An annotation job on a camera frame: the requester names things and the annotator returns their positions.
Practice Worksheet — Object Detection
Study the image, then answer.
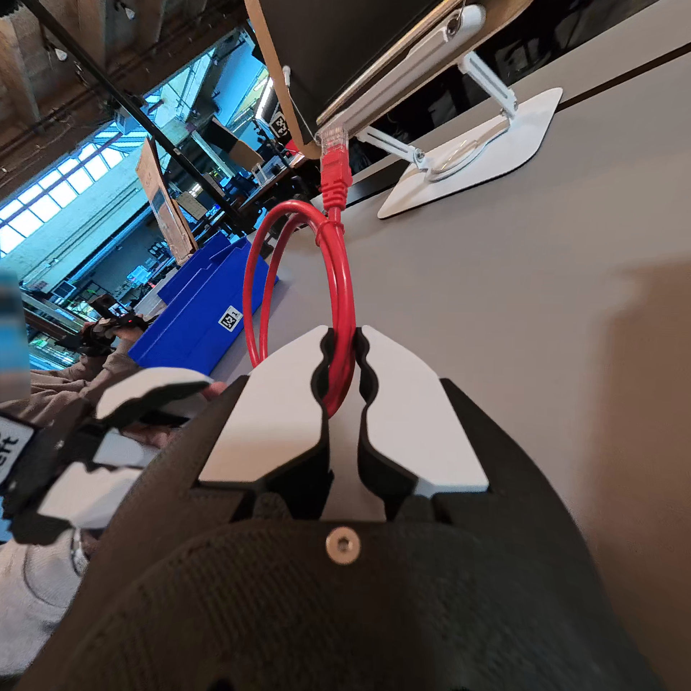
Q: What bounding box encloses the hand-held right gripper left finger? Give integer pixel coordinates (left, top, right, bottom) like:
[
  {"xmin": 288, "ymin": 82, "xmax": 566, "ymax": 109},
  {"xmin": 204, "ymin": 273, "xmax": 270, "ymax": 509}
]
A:
[{"xmin": 198, "ymin": 324, "xmax": 335, "ymax": 520}]

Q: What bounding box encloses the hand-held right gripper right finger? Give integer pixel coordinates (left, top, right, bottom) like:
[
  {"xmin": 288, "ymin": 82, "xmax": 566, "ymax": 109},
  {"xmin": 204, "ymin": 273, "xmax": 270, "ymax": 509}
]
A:
[{"xmin": 355, "ymin": 324, "xmax": 490, "ymax": 520}]

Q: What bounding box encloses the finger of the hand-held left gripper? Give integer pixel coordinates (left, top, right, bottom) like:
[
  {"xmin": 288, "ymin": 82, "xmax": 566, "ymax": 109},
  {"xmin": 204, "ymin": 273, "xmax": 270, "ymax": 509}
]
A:
[
  {"xmin": 95, "ymin": 367, "xmax": 214, "ymax": 428},
  {"xmin": 37, "ymin": 461, "xmax": 145, "ymax": 533}
]

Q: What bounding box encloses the red ethernet patch cable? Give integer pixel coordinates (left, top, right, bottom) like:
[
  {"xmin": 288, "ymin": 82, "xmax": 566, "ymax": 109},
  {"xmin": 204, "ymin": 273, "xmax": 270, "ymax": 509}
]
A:
[{"xmin": 242, "ymin": 126, "xmax": 358, "ymax": 418}]

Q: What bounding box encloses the another person's forearm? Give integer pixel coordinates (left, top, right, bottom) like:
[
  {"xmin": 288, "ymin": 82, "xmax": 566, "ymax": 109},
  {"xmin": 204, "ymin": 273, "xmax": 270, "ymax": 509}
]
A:
[{"xmin": 29, "ymin": 349, "xmax": 142, "ymax": 427}]

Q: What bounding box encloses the person's left forearm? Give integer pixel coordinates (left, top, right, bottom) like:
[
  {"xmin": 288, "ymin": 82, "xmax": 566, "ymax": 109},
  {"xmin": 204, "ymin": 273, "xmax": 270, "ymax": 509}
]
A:
[{"xmin": 0, "ymin": 531, "xmax": 89, "ymax": 675}]

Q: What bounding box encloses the blue bin with square tag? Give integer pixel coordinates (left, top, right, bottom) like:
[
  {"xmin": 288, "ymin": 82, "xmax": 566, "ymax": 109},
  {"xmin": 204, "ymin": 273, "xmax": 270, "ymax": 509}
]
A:
[{"xmin": 128, "ymin": 237, "xmax": 279, "ymax": 377}]

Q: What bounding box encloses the blue plastic bin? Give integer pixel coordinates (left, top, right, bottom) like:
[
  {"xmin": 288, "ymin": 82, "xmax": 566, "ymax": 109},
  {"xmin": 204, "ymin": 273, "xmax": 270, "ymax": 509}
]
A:
[{"xmin": 159, "ymin": 232, "xmax": 250, "ymax": 305}]

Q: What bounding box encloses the brown cardboard sign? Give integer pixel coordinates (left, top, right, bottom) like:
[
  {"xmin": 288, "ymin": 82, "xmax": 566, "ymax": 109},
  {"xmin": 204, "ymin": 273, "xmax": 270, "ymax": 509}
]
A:
[{"xmin": 135, "ymin": 137, "xmax": 199, "ymax": 265}]

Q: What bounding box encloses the black metal pole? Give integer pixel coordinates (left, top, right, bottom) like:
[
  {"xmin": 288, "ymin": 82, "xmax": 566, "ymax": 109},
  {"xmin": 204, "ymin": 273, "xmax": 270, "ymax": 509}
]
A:
[{"xmin": 21, "ymin": 0, "xmax": 255, "ymax": 235}]

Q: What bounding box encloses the hanging cardboard panel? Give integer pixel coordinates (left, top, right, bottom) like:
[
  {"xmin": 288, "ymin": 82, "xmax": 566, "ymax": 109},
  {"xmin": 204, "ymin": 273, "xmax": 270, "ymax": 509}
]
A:
[{"xmin": 210, "ymin": 116, "xmax": 266, "ymax": 169}]

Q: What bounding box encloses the white folding stand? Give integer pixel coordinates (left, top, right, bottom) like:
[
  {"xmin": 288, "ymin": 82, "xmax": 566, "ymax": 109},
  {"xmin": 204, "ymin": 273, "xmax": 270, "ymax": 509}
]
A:
[{"xmin": 316, "ymin": 4, "xmax": 565, "ymax": 219}]

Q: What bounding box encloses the black board with plywood edge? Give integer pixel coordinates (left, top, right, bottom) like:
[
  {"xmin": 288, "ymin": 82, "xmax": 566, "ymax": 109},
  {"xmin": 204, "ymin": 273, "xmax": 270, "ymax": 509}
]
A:
[{"xmin": 244, "ymin": 0, "xmax": 546, "ymax": 160}]

